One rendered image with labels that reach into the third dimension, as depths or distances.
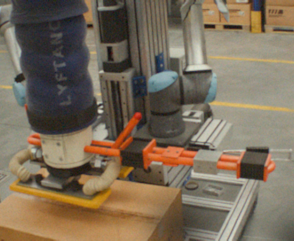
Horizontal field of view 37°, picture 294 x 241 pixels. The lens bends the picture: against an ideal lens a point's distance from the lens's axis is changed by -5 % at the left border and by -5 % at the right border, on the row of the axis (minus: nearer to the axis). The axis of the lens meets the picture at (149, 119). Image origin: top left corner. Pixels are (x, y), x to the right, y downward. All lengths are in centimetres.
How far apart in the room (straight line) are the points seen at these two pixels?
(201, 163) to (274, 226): 179
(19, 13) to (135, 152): 51
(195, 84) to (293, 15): 660
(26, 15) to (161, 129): 76
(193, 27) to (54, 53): 66
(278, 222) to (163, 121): 151
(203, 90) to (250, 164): 58
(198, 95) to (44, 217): 73
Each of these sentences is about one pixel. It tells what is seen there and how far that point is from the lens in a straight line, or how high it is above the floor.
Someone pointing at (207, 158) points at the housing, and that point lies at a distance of 126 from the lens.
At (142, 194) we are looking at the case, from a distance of 159.
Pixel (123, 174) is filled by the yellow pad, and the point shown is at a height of 107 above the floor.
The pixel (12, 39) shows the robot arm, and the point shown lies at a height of 142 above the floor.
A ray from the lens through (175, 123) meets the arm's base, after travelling 176.
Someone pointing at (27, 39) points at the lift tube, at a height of 155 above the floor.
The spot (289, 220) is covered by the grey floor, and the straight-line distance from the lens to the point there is 307.
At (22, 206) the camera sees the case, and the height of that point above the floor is 94.
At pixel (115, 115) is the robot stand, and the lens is 200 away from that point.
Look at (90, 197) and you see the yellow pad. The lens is 136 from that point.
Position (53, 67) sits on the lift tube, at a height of 146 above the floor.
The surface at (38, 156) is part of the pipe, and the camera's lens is 155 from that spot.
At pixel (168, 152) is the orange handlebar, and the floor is 120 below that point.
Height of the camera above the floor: 179
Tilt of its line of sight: 23 degrees down
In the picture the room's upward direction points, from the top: 5 degrees counter-clockwise
